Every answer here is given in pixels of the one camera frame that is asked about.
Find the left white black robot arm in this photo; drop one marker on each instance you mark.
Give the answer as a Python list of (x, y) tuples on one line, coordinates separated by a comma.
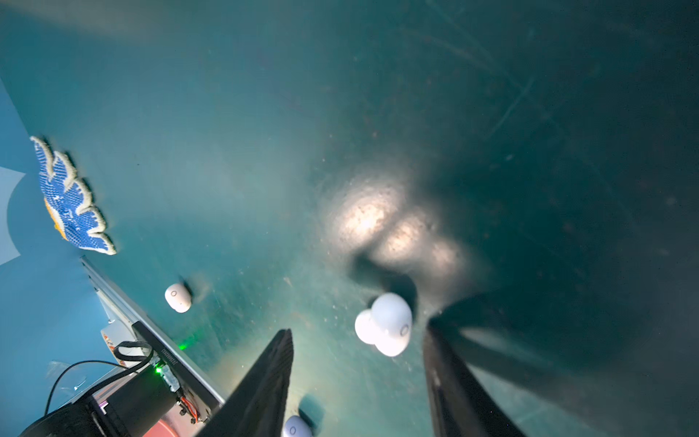
[(128, 403)]

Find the blue dotted work glove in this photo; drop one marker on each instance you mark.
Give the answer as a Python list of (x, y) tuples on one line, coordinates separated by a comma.
[(69, 201)]

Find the purple earbud lower left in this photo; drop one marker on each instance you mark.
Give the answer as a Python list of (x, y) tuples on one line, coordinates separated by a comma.
[(295, 426)]

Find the white earbud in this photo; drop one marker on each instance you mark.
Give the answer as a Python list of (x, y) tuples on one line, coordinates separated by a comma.
[(386, 325)]

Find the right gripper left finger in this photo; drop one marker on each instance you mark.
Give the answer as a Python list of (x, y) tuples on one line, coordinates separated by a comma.
[(257, 406)]

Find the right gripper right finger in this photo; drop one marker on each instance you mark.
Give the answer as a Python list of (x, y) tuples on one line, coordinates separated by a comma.
[(459, 404)]

